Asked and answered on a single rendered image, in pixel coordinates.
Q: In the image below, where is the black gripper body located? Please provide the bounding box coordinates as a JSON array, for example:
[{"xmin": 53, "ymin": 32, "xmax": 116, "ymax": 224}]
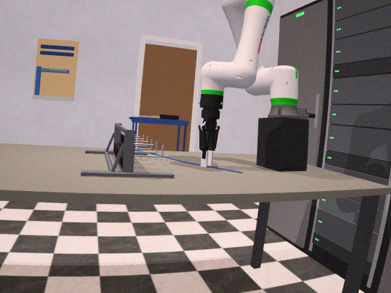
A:
[{"xmin": 201, "ymin": 109, "xmax": 220, "ymax": 132}]

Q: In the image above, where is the grey patch panel rack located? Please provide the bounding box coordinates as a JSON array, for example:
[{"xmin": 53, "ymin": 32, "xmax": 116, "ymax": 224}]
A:
[{"xmin": 81, "ymin": 123, "xmax": 175, "ymax": 178}]

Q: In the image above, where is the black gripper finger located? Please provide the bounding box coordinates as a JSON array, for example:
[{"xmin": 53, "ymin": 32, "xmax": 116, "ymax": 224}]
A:
[
  {"xmin": 207, "ymin": 124, "xmax": 220, "ymax": 166},
  {"xmin": 199, "ymin": 122, "xmax": 213, "ymax": 167}
]

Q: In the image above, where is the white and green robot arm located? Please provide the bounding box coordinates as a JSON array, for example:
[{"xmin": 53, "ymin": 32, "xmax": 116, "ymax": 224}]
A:
[{"xmin": 198, "ymin": 0, "xmax": 315, "ymax": 120}]

